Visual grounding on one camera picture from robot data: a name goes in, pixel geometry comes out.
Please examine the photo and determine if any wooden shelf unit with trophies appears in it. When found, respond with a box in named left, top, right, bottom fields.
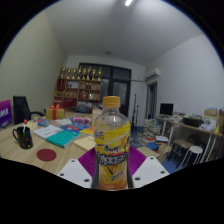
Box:
left=53, top=66, right=103, bottom=111

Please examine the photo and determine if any orange book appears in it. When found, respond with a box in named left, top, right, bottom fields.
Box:
left=79, top=125, right=96, bottom=136

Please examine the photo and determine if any black computer monitor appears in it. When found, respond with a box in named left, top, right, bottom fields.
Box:
left=159, top=102, right=175, bottom=117

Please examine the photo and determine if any white wall air conditioner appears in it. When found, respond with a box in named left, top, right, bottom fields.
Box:
left=144, top=67, right=162, bottom=82

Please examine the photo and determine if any black framed glass door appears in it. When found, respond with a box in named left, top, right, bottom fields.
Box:
left=78, top=62, right=132, bottom=118

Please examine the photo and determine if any black office chair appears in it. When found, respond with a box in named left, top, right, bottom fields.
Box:
left=12, top=95, right=46, bottom=126

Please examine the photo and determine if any white-legged side desk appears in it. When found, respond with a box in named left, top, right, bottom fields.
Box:
left=155, top=114, right=224, bottom=164

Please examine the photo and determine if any purple sign board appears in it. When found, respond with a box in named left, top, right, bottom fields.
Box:
left=0, top=99, right=14, bottom=129

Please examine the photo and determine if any orange-labelled drink bottle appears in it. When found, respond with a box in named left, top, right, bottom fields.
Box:
left=93, top=95, right=132, bottom=192

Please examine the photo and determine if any yellow gift box red ribbon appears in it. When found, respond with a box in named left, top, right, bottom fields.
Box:
left=45, top=103, right=66, bottom=121

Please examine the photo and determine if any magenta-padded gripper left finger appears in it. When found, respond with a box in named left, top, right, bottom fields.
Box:
left=56, top=147, right=101, bottom=190

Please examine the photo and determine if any tan paper envelope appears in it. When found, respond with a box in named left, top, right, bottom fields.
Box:
left=72, top=134, right=97, bottom=153

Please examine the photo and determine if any small standing card box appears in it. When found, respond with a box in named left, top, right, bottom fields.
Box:
left=91, top=108, right=104, bottom=127

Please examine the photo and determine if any flat round red coaster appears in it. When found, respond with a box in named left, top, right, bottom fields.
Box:
left=36, top=148, right=58, bottom=163

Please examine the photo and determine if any white round stool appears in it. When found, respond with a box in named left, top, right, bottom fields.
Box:
left=179, top=145, right=204, bottom=169

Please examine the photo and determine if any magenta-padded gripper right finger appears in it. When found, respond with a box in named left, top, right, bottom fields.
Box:
left=126, top=145, right=170, bottom=190

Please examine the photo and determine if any cream book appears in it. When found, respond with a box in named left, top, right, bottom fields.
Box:
left=27, top=120, right=38, bottom=132

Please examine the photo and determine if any black box on desk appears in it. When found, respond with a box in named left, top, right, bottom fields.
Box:
left=182, top=116, right=204, bottom=128

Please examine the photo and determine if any blue and red book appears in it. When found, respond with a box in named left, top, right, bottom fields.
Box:
left=59, top=123, right=86, bottom=134

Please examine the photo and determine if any pink printed packet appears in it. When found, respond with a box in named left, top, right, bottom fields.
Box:
left=71, top=115, right=92, bottom=126

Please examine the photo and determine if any red-tipped white stirrer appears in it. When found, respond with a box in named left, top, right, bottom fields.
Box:
left=21, top=119, right=28, bottom=134

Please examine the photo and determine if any pile of books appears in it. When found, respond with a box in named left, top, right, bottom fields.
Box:
left=131, top=118, right=169, bottom=151

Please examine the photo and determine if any brown-seated stool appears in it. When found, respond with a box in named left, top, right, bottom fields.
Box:
left=167, top=138, right=191, bottom=162

